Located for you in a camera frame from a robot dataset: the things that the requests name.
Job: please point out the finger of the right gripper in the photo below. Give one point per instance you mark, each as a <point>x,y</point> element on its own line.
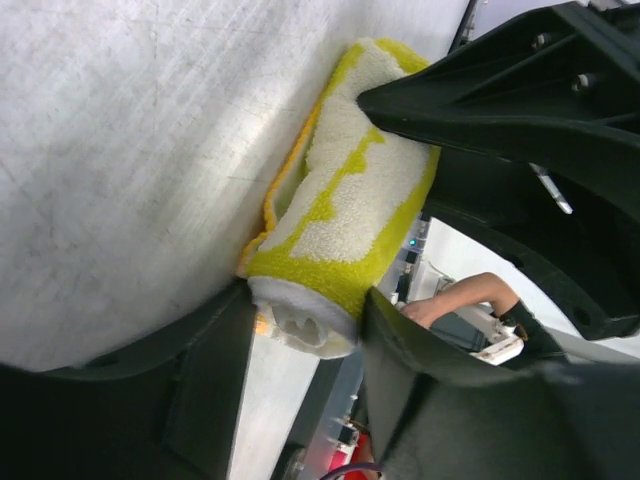
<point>556,86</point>
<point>586,261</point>

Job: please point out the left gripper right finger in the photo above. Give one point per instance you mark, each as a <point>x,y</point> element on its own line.
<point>436,412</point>

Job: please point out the person forearm in background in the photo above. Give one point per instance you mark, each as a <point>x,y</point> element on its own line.
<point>481,288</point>

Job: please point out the yellow green towel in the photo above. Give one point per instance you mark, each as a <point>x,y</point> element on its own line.
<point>339,210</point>

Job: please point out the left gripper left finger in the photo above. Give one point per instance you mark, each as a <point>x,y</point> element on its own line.
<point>163,407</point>

